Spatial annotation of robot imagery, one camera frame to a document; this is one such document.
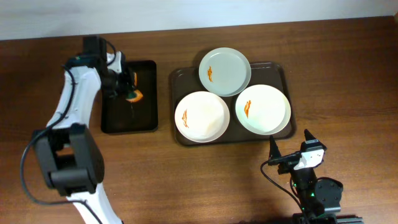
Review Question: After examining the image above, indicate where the green and orange sponge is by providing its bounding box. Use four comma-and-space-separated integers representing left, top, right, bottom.
126, 72, 144, 103

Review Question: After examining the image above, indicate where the white plate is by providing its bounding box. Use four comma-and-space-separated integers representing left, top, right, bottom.
174, 91, 230, 143
235, 85, 292, 135

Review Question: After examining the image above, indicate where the pale plate top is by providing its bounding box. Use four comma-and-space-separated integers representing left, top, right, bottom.
198, 47, 251, 97

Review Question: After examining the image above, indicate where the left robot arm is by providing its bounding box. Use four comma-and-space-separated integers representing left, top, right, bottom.
20, 35, 136, 223

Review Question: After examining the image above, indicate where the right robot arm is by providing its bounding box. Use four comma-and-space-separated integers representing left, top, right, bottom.
266, 129, 343, 221

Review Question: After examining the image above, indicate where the black rectangular tray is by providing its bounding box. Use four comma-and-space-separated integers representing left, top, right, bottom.
101, 60, 158, 134

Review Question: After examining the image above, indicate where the brown serving tray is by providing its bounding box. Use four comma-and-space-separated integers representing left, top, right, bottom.
169, 62, 297, 145

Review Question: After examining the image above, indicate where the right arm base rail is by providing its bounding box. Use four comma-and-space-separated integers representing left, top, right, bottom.
291, 214, 364, 224

